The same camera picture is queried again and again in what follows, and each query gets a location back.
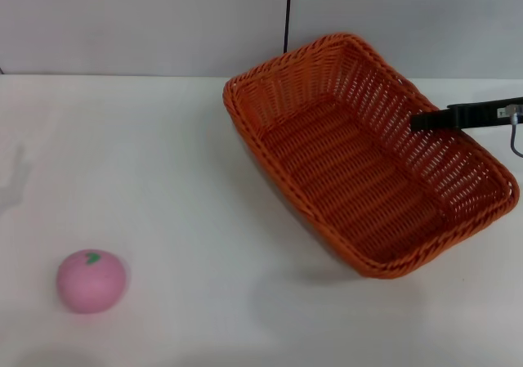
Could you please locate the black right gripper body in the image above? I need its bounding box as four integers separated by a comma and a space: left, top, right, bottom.
446, 96, 523, 131

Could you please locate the orange woven rectangular basket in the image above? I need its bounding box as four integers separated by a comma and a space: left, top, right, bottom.
222, 33, 521, 280

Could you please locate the pink peach toy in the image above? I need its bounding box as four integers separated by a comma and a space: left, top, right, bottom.
56, 248, 127, 315

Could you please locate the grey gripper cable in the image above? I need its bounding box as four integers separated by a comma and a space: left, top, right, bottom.
505, 104, 523, 156

